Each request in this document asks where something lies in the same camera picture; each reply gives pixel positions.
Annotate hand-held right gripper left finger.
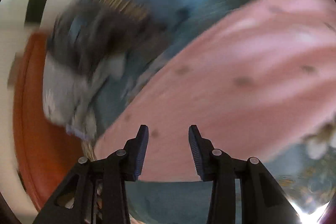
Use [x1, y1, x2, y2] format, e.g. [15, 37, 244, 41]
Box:
[33, 124, 149, 224]

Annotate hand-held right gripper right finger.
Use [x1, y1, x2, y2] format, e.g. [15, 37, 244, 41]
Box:
[188, 124, 301, 224]

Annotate pink fleece jacket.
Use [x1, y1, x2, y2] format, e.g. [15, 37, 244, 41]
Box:
[93, 0, 336, 183]

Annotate teal floral bed sheet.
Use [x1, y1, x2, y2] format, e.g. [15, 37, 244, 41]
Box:
[87, 0, 334, 224]

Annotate grey daisy print duvet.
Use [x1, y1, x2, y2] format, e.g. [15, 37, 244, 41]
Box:
[43, 52, 127, 141]

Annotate orange leather headboard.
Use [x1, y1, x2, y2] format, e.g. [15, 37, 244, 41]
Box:
[13, 32, 91, 212]

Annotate dark brown garment striped band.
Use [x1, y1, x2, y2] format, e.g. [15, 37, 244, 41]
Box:
[47, 0, 164, 79]

